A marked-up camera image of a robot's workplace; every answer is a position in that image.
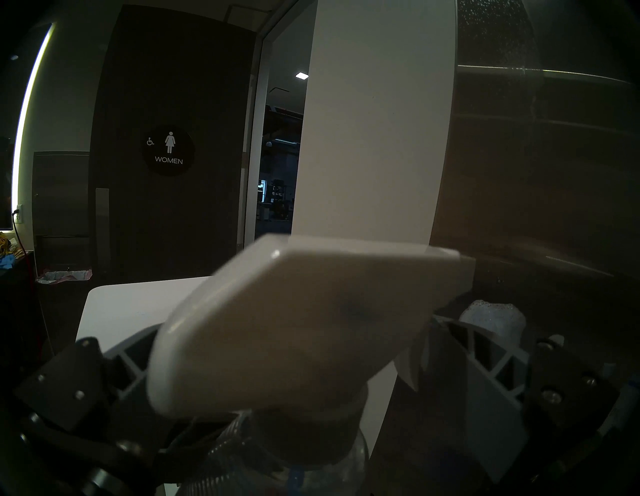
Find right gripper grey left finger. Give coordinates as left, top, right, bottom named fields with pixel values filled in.
left=15, top=322, right=167, bottom=482

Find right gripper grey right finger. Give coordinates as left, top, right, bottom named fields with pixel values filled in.
left=429, top=315, right=621, bottom=483

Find blue cleaner spray bottle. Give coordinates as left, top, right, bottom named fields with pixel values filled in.
left=145, top=232, right=478, bottom=496

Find white cleaner foam patch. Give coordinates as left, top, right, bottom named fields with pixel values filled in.
left=459, top=299, right=526, bottom=351

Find trash bin with bag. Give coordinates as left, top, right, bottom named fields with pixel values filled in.
left=35, top=267, right=94, bottom=351

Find white rectangular table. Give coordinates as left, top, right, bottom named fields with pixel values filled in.
left=75, top=275, right=221, bottom=496

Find yellow and blue items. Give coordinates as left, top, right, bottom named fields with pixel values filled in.
left=0, top=231, right=27, bottom=272

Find metal door push plate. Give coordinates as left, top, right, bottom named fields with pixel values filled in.
left=95, top=187, right=111, bottom=274

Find dark wooden restroom door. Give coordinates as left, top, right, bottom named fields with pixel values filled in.
left=90, top=5, right=257, bottom=287

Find round black women sign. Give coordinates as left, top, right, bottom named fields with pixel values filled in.
left=142, top=124, right=196, bottom=177

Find stainless steel wall dispenser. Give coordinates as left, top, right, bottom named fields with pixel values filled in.
left=430, top=0, right=640, bottom=496

